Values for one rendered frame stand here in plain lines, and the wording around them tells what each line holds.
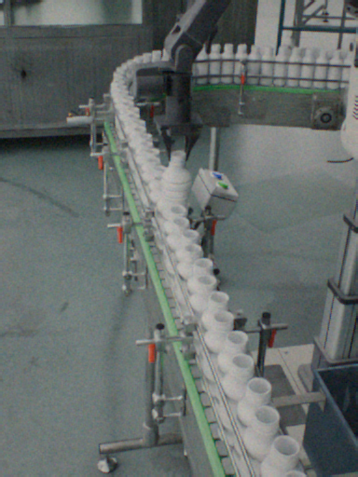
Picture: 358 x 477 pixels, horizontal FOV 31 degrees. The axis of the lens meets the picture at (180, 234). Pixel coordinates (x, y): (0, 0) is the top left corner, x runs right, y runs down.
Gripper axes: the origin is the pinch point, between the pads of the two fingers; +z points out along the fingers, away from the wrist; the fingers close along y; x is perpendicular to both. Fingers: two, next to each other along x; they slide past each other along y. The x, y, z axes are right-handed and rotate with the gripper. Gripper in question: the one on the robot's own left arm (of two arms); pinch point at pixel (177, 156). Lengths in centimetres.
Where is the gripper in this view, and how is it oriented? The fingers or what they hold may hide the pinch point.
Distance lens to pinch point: 148.2
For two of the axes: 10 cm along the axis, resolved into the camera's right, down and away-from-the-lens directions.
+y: 9.8, -0.8, 1.9
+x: -2.1, -5.0, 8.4
